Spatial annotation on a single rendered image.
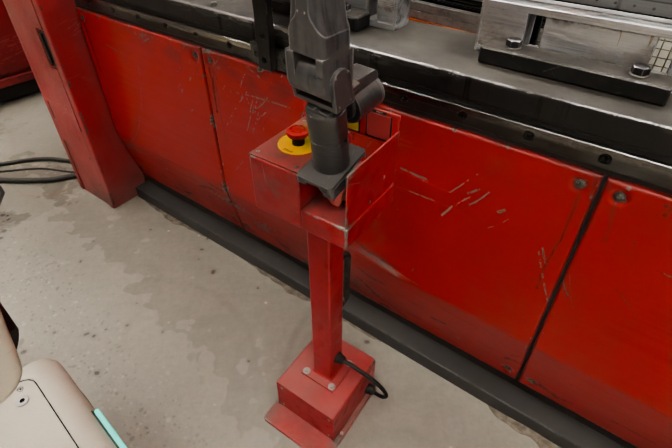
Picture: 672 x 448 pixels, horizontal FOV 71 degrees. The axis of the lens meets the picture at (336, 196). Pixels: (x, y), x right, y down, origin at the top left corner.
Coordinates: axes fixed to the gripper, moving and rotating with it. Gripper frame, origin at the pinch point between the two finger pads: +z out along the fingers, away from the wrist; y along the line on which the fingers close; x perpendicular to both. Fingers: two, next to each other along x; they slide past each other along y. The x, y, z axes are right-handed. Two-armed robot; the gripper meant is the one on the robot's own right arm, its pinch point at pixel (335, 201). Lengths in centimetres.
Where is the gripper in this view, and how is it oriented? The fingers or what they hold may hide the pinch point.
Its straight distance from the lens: 78.9
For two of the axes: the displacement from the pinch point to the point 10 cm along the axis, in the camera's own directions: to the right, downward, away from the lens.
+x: -8.3, -3.7, 4.2
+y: 5.6, -6.4, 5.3
